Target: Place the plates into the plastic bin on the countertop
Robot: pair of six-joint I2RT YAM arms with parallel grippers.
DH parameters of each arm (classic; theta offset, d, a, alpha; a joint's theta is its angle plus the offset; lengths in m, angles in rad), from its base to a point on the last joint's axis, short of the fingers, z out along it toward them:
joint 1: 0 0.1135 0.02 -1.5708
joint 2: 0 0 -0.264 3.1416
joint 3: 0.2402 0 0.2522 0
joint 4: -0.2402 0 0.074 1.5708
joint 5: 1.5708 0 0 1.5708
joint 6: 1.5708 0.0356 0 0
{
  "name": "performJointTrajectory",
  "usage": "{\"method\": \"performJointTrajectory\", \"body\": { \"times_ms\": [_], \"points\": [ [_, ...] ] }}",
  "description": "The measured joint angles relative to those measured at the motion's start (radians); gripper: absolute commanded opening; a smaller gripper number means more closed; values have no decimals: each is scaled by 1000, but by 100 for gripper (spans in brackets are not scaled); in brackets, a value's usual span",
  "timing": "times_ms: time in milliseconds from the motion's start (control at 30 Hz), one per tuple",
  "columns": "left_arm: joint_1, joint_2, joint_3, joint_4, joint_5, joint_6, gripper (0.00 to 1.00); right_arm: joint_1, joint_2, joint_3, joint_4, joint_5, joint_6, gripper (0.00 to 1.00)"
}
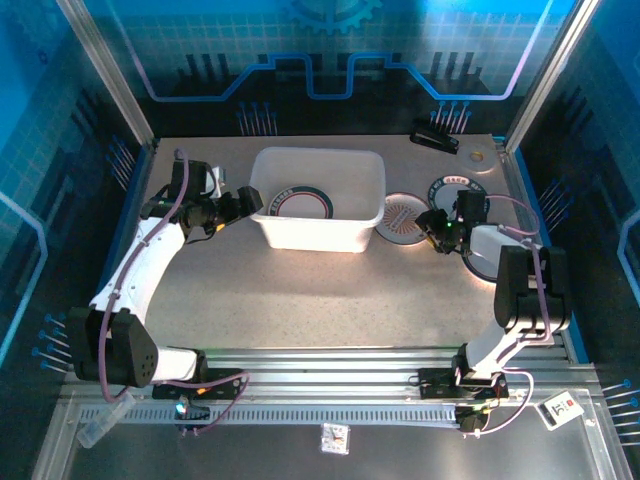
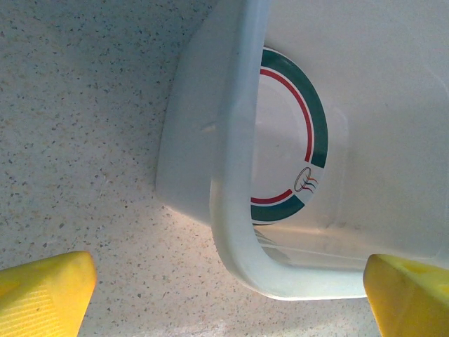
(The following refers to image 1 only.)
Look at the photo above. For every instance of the aluminium frame post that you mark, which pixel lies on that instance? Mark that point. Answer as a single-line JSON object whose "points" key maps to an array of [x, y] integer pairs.
{"points": [[550, 75], [107, 75]]}

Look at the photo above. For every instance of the black stapler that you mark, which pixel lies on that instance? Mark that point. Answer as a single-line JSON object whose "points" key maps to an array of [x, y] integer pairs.
{"points": [[433, 140]]}

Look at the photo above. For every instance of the white card red mark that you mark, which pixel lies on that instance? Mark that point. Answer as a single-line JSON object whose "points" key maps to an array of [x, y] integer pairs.
{"points": [[560, 410]]}

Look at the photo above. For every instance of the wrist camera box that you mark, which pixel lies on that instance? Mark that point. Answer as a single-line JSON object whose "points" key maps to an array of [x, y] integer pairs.
{"points": [[195, 176], [472, 204]]}

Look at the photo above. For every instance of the white plate green lettered rim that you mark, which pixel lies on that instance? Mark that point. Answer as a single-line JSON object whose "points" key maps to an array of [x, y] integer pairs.
{"points": [[445, 192]]}

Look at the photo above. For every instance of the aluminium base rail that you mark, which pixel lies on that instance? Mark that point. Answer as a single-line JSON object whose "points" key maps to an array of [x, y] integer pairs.
{"points": [[325, 375]]}

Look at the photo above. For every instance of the white plate green red rim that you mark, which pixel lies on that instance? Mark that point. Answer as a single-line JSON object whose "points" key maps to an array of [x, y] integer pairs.
{"points": [[477, 270], [300, 205]]}

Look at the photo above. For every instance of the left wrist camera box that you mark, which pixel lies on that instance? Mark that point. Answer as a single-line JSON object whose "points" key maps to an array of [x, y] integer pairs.
{"points": [[195, 176]]}

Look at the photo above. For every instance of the white plate orange sunburst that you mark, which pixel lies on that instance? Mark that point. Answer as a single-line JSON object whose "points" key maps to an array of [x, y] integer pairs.
{"points": [[400, 220]]}

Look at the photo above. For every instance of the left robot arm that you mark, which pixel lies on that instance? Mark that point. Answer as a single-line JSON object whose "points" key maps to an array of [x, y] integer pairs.
{"points": [[145, 250]]}

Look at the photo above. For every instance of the black controller box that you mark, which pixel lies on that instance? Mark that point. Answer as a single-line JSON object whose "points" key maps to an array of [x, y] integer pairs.
{"points": [[192, 414], [472, 419]]}

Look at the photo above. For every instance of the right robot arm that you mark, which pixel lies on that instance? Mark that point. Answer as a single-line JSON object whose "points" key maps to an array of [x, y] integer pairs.
{"points": [[530, 300]]}

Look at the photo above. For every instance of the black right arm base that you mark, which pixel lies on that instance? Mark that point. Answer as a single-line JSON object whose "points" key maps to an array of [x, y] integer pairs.
{"points": [[434, 382]]}

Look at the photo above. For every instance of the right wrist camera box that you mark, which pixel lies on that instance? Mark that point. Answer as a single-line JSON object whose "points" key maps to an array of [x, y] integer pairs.
{"points": [[472, 204]]}

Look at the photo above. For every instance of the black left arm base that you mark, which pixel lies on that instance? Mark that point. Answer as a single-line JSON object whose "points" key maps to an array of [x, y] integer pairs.
{"points": [[227, 385]]}

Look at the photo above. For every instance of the white plastic bin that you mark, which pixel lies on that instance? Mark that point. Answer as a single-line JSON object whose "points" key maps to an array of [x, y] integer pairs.
{"points": [[320, 235]]}

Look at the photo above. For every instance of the clear plastic case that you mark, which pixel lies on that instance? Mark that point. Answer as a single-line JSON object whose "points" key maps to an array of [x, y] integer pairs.
{"points": [[102, 422]]}

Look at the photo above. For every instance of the white tape roll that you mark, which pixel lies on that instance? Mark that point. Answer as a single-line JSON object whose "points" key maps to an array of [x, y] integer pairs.
{"points": [[487, 161]]}

